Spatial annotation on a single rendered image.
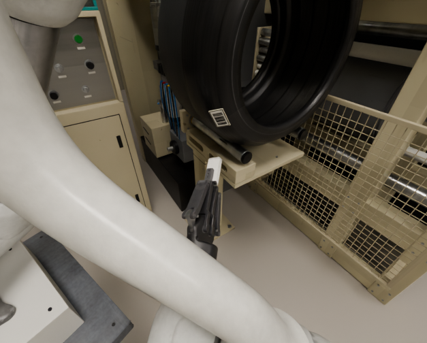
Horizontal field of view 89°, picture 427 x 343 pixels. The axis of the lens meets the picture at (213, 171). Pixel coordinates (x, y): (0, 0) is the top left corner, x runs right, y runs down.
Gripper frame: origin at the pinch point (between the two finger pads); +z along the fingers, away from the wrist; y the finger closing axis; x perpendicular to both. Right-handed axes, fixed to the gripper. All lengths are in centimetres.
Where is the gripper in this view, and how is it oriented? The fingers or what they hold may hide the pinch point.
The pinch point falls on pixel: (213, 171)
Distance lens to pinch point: 50.7
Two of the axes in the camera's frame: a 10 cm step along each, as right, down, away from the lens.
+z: 1.6, -8.6, 4.8
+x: 8.9, -0.8, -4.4
